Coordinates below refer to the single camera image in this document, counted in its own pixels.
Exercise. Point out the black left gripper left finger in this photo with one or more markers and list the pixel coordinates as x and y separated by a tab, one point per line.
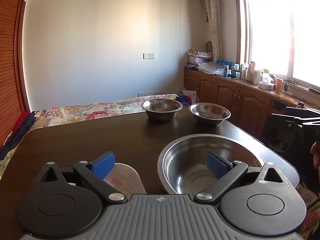
92	174

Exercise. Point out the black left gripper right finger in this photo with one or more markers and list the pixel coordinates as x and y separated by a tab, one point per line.
228	175

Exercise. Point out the floral rectangular melamine tray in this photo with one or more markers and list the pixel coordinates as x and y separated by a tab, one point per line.
125	179

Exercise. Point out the large steel bowl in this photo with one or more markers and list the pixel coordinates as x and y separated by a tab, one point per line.
181	164

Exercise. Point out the small steel bowl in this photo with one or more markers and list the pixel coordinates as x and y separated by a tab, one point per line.
209	113
161	109

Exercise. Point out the person's right hand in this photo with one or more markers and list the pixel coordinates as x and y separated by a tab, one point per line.
316	155

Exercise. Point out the wooden low cabinet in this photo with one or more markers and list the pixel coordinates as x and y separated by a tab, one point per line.
249	105

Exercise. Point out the floral bed quilt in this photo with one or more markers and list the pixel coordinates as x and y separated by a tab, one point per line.
55	116

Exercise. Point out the pink bottle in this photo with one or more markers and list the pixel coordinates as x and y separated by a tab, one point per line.
250	71

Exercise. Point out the dark blue blanket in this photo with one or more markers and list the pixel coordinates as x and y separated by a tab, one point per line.
14	140

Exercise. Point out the white paper box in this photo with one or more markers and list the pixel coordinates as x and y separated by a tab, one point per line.
191	96

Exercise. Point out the red cloth on bed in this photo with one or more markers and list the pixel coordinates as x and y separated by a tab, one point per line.
20	120

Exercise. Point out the white power strip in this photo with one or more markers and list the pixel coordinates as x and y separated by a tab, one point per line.
149	94

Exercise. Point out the blue bottles on cabinet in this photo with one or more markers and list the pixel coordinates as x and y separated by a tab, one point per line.
223	68

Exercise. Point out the wooden wardrobe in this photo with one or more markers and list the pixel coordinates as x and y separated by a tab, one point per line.
14	100

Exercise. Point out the pile of clutter on cabinet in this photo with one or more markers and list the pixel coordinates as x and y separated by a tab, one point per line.
200	60

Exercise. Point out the window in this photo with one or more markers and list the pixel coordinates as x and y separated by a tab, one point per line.
284	38

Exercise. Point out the patterned curtain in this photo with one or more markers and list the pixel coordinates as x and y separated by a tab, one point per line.
213	13

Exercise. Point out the white wall switch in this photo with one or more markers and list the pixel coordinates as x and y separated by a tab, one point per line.
147	56

